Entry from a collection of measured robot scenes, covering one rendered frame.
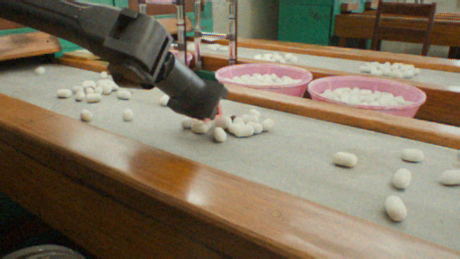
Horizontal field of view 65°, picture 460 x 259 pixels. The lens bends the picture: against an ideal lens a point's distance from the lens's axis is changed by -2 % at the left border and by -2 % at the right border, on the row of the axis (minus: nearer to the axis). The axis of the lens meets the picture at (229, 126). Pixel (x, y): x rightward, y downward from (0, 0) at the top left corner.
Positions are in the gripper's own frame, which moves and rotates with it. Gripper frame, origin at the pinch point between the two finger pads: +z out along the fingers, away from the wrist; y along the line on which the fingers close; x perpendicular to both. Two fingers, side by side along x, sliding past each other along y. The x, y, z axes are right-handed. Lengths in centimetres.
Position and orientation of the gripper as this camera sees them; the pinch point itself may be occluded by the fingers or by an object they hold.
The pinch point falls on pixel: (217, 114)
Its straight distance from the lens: 72.1
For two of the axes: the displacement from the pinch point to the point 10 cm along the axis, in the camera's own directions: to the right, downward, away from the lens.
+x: -3.8, 9.1, -1.9
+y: -8.2, -2.3, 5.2
